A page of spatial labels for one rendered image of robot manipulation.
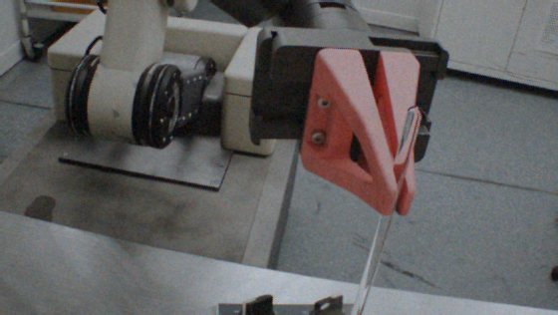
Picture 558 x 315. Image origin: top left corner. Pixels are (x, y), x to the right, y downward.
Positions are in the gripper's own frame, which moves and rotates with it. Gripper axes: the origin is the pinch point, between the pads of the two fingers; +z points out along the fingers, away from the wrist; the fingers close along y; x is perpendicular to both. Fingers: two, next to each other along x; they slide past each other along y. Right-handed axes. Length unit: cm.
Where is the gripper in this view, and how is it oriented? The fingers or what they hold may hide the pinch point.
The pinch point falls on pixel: (394, 191)
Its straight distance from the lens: 24.1
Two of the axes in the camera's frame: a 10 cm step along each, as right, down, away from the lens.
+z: 1.4, 5.9, -8.0
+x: -1.1, 8.1, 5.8
